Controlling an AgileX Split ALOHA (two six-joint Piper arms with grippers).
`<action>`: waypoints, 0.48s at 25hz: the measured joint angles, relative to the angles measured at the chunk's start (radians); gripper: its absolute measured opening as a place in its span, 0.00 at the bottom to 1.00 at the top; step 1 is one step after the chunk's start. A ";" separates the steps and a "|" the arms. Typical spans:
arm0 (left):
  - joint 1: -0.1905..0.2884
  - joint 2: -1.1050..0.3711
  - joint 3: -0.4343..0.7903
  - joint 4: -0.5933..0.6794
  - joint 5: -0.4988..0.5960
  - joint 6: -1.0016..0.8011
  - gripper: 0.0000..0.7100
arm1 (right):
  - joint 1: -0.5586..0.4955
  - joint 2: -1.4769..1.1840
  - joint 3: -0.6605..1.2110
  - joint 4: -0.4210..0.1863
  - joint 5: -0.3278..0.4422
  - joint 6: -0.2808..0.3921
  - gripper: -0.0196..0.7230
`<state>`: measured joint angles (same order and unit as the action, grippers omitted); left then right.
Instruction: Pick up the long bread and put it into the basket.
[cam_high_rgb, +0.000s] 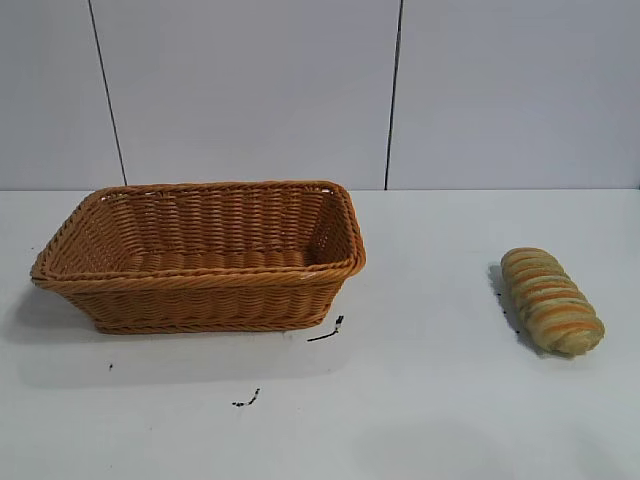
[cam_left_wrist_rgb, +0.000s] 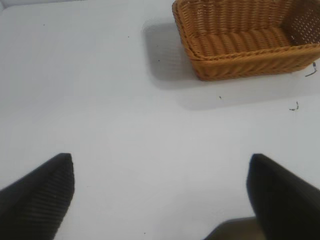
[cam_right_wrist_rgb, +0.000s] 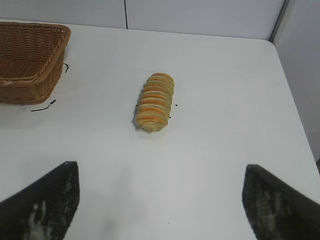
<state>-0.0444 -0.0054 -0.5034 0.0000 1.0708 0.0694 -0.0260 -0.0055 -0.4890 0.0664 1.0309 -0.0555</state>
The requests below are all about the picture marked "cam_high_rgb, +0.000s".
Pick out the brown woven wicker basket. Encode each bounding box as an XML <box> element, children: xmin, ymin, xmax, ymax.
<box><xmin>29</xmin><ymin>179</ymin><xmax>368</xmax><ymax>336</ymax></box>

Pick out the long striped bread loaf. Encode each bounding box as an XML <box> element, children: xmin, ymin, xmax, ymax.
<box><xmin>500</xmin><ymin>246</ymin><xmax>606</xmax><ymax>358</ymax></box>

